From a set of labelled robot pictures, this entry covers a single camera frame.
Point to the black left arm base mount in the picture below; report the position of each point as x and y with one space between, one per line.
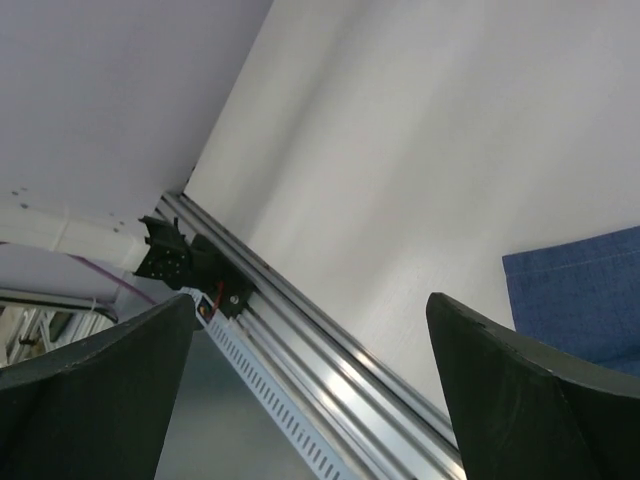
194 266

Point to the white slotted cable duct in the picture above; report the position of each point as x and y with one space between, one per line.
275 398

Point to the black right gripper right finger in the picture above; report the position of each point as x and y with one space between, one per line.
523 410

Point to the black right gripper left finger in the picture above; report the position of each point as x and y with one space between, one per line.
100 407

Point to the aluminium frame rail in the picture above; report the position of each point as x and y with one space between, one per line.
378 425

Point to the blue denim placemat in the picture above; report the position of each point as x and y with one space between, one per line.
581 298

